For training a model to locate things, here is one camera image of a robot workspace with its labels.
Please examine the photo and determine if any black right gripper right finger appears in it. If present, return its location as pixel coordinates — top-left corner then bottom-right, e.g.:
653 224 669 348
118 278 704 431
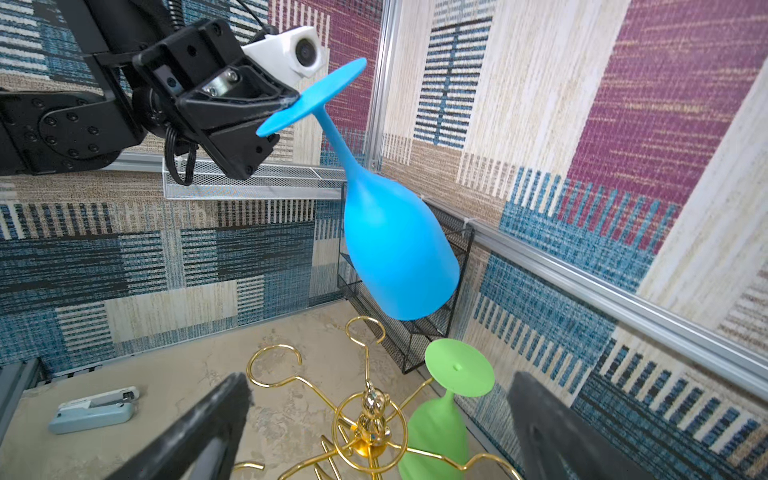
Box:
507 372 652 479

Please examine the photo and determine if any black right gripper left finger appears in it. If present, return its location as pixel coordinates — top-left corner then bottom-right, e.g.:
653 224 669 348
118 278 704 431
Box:
108 373 252 479

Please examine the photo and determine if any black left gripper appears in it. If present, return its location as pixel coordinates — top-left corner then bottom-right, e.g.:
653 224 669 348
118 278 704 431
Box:
132 18 300 180

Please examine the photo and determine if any green wine glass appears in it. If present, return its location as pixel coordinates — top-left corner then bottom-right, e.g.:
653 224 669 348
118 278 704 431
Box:
408 338 495 465

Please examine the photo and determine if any blue wine glass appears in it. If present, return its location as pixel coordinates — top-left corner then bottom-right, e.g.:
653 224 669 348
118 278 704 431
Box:
256 58 460 321

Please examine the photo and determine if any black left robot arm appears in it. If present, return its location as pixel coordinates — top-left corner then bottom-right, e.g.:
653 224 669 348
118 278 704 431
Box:
1 1 300 186

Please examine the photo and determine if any gold wine glass rack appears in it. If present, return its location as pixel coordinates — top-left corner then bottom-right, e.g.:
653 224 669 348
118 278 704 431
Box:
230 315 523 480

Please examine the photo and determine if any light blue flat device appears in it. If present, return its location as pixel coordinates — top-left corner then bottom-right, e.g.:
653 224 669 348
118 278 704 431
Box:
48 386 140 435

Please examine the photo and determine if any white wire mesh basket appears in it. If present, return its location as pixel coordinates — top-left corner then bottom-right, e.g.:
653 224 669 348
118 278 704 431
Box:
162 158 346 201

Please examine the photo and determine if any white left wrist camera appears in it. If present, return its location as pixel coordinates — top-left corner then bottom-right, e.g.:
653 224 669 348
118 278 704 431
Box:
243 26 326 89

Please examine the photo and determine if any black wire shelf rack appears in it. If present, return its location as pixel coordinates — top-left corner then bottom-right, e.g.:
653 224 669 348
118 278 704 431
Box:
337 186 474 373

